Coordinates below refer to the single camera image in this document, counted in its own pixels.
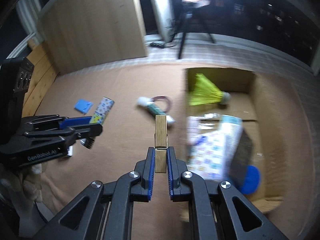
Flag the patterned tissue pack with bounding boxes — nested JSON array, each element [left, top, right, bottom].
[[187, 116, 226, 180]]

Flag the left gripper camera mount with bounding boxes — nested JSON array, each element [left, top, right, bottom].
[[1, 57, 34, 145]]

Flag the light wood headboard panel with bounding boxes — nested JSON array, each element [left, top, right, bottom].
[[38, 0, 148, 74]]

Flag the white lotion bottle blue cap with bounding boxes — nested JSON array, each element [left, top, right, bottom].
[[219, 115, 260, 194]]

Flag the left gloved hand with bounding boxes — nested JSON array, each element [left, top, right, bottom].
[[1, 162, 48, 202]]

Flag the blue plastic phone stand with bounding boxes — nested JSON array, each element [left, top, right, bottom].
[[74, 99, 93, 114]]

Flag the white patterned cream tube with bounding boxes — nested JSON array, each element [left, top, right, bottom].
[[89, 97, 114, 125]]

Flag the yellow plastic shuttlecock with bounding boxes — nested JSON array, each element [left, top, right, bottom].
[[189, 73, 231, 106]]

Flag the white charger plug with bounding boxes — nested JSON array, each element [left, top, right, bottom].
[[60, 137, 95, 159]]

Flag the pine wood slat panel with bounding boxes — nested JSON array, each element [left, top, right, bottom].
[[22, 42, 59, 117]]

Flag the dark red hair tie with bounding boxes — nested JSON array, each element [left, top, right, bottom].
[[151, 95, 174, 114]]

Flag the black floor power strip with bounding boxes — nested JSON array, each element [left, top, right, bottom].
[[149, 42, 165, 49]]

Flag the brown cardboard box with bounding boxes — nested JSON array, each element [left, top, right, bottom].
[[185, 68, 289, 221]]

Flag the black paper tag card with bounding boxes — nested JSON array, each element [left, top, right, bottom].
[[228, 130, 253, 188]]

